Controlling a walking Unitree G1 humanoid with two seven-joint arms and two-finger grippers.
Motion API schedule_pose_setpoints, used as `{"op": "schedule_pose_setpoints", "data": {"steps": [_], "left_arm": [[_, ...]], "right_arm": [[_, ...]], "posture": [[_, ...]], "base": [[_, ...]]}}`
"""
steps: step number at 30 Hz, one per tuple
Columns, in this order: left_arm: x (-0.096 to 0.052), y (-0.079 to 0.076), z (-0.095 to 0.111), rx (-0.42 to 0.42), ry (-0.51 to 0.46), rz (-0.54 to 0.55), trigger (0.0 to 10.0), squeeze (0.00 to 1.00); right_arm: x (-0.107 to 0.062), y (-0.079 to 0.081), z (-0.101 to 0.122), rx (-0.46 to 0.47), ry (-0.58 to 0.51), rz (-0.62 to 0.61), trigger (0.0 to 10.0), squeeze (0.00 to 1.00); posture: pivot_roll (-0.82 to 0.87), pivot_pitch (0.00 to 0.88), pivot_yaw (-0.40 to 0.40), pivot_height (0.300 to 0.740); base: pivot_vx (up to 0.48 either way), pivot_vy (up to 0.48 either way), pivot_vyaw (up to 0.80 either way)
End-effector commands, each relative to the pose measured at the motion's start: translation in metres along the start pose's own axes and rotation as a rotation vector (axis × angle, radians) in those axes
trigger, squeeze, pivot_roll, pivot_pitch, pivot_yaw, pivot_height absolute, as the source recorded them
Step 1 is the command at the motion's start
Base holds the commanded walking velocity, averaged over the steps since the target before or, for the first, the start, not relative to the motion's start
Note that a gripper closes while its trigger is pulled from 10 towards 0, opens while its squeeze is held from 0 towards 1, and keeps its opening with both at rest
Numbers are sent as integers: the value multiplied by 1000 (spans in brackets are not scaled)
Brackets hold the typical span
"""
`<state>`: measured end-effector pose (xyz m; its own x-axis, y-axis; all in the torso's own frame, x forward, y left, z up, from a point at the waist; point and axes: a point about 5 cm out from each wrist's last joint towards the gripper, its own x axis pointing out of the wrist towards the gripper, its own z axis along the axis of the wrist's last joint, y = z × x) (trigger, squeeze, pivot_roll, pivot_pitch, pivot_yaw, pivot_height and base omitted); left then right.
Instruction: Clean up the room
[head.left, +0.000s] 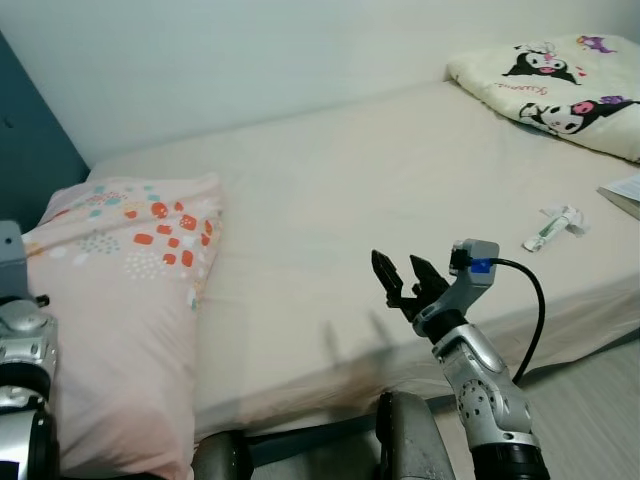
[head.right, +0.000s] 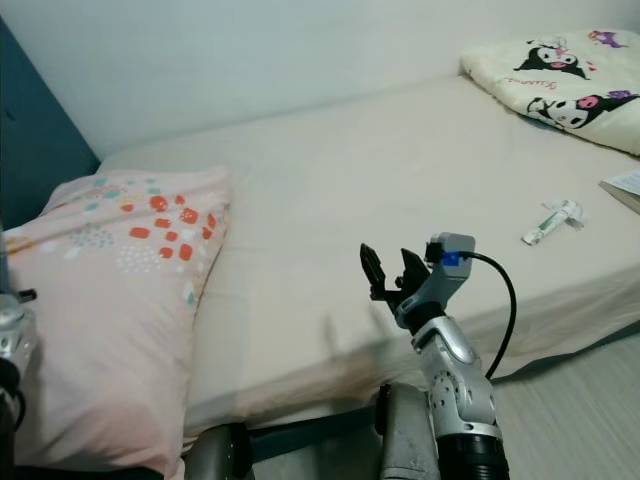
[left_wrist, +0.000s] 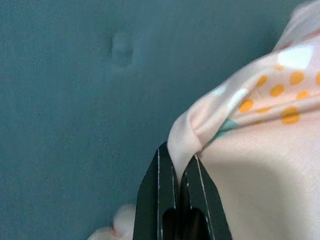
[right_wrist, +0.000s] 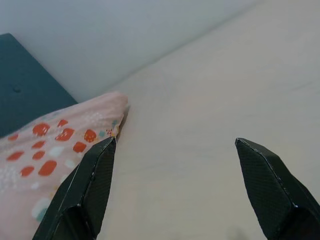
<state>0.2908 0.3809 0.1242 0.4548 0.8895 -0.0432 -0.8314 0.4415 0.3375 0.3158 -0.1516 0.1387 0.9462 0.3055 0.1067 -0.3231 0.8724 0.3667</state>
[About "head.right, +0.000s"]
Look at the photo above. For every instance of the white printed booklet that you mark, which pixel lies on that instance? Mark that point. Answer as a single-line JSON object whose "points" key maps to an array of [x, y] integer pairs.
{"points": [[625, 188]]}

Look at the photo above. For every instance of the white tube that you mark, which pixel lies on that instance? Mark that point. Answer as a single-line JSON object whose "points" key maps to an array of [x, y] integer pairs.
{"points": [[552, 222]]}

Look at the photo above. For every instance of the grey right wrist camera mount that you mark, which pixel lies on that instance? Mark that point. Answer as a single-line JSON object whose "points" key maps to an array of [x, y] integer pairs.
{"points": [[450, 243]]}

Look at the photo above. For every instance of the grey robot leg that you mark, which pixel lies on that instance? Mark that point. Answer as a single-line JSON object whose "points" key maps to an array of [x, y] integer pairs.
{"points": [[405, 440], [220, 455]]}

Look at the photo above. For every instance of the pink dotted pillow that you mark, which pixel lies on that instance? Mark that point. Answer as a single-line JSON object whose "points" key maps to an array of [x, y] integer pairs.
{"points": [[110, 330]]}

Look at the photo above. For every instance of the beige sheeted mattress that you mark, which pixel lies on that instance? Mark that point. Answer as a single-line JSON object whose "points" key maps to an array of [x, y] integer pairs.
{"points": [[360, 180]]}

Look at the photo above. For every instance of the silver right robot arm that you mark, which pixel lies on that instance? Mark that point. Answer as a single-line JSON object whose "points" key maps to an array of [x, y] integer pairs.
{"points": [[460, 400]]}

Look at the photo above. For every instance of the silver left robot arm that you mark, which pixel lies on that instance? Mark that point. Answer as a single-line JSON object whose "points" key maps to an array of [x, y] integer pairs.
{"points": [[15, 330]]}

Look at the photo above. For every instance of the grey right robot leg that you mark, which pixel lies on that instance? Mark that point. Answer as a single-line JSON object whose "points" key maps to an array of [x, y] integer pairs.
{"points": [[405, 440]]}

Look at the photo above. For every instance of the cream cartoon print blanket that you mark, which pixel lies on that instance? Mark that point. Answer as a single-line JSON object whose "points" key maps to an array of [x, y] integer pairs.
{"points": [[570, 85]]}

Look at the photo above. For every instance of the grey left robot leg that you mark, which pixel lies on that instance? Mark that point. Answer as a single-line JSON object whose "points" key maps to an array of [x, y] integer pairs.
{"points": [[220, 455]]}

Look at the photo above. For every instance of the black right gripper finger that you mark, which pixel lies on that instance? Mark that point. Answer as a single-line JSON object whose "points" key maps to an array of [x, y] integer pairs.
{"points": [[415, 273], [375, 272]]}

